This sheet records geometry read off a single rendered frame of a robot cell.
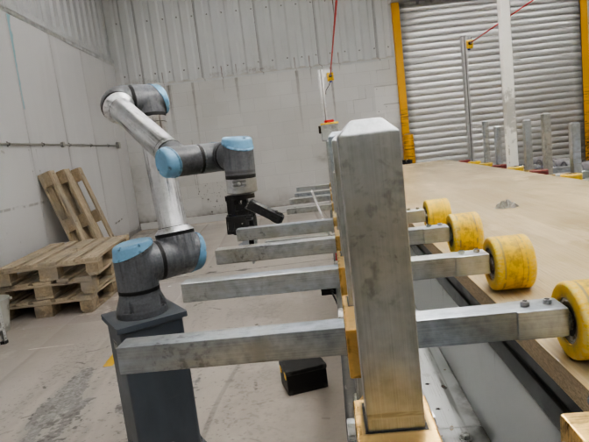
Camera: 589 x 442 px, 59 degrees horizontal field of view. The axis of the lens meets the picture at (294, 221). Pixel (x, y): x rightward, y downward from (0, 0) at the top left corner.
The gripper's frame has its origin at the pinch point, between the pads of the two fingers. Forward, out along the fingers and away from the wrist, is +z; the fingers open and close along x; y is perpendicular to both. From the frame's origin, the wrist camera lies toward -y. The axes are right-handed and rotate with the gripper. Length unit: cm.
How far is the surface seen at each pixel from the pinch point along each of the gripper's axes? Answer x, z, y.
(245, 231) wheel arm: 26.5, -12.7, -2.3
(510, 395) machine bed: 81, 5, -47
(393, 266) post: 123, -25, -27
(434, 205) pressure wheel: 28, -16, -48
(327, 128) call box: -52, -38, -25
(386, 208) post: 123, -29, -27
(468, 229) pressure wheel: 54, -14, -49
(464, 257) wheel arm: 77, -14, -43
